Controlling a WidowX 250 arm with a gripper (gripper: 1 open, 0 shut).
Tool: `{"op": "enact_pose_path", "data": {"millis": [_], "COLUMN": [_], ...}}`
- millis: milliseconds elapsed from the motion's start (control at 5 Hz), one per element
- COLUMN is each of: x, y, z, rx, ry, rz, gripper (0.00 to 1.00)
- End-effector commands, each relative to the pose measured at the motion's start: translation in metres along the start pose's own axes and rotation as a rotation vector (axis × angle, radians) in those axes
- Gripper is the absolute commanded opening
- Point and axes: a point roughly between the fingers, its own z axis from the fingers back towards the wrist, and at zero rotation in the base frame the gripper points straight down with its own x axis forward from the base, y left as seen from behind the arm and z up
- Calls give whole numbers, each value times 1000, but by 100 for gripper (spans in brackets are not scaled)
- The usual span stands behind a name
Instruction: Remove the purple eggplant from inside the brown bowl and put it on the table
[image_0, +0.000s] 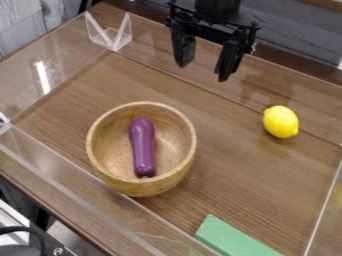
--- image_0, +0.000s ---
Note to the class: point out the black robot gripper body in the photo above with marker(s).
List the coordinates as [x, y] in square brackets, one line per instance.
[216, 20]

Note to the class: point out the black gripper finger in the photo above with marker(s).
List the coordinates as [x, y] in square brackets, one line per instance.
[184, 44]
[229, 61]

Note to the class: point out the purple toy eggplant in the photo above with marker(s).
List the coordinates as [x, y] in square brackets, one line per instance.
[142, 138]

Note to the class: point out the brown wooden bowl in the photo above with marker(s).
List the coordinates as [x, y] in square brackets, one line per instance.
[110, 153]

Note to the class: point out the yellow lemon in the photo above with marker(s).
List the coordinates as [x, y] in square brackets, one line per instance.
[281, 122]

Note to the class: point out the green rectangular block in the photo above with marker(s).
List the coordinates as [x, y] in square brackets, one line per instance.
[229, 241]

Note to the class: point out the clear acrylic corner bracket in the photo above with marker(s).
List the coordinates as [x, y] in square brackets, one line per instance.
[110, 38]

